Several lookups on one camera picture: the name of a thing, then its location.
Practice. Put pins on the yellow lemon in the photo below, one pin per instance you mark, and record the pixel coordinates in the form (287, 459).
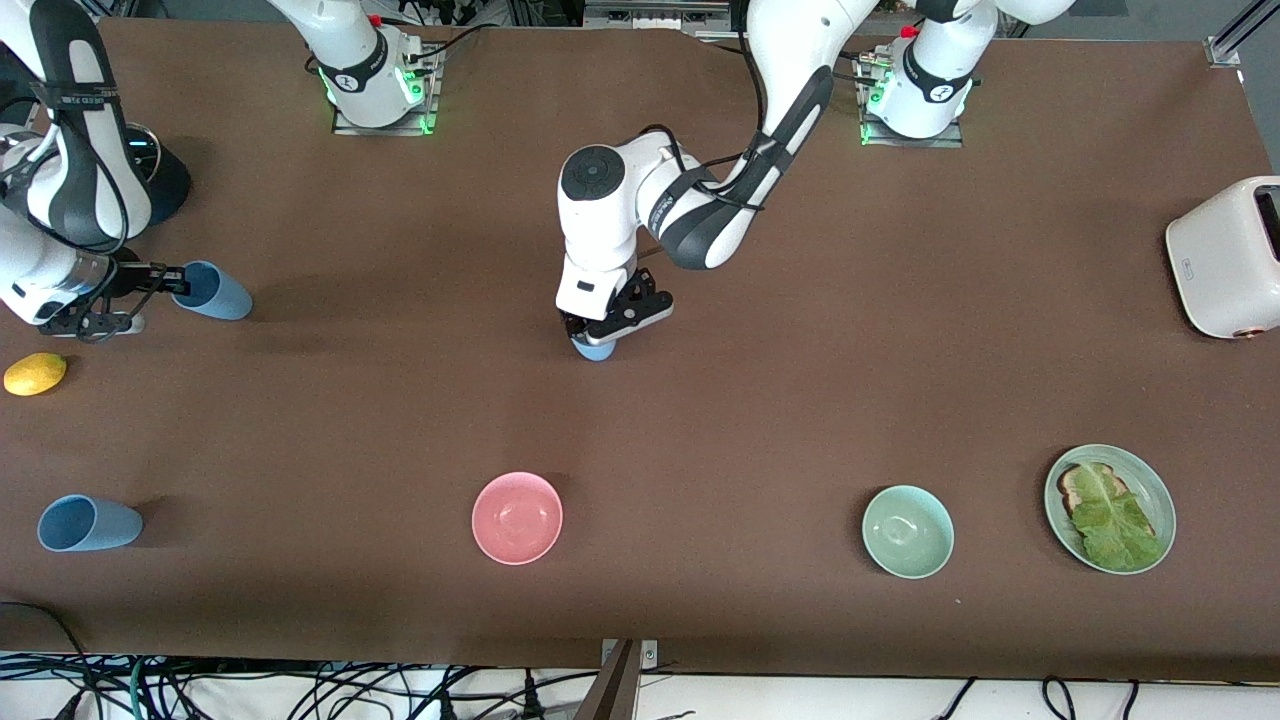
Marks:
(35, 374)

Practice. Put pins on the grey metal frame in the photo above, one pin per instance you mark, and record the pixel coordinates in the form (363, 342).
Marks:
(650, 15)

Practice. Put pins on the aluminium frame rail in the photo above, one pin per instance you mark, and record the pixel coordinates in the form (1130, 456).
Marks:
(1222, 50)

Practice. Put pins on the glass saucepan lid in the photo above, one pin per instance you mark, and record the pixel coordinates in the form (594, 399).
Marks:
(142, 150)

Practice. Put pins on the pink bowl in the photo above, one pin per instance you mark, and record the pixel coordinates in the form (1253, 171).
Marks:
(517, 518)

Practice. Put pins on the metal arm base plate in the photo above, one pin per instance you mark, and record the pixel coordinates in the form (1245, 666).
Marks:
(345, 125)
(950, 138)

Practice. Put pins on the toast slice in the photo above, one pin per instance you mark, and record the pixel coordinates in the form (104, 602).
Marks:
(1070, 490)

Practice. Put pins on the white toaster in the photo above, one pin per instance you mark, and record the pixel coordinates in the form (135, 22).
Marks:
(1225, 260)

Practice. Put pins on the green lettuce leaf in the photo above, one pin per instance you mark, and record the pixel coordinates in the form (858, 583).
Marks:
(1115, 525)

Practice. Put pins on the silver metal bracket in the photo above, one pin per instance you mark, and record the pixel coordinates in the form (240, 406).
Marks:
(650, 655)

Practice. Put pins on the pale green bowl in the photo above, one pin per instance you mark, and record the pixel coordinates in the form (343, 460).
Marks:
(908, 532)

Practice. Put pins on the light blue plastic cup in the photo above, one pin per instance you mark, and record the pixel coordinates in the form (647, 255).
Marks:
(225, 297)
(596, 352)
(100, 525)

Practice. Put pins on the dark blue saucepan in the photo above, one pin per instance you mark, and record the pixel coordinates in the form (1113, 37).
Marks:
(170, 185)

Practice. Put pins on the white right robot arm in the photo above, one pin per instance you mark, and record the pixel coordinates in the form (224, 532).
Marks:
(70, 120)

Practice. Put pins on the pale green plate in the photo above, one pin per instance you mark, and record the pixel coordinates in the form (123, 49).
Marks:
(1165, 510)

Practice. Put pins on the dark metal pole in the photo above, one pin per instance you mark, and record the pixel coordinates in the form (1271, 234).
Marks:
(612, 690)

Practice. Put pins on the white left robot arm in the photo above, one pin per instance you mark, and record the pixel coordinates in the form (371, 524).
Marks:
(700, 215)

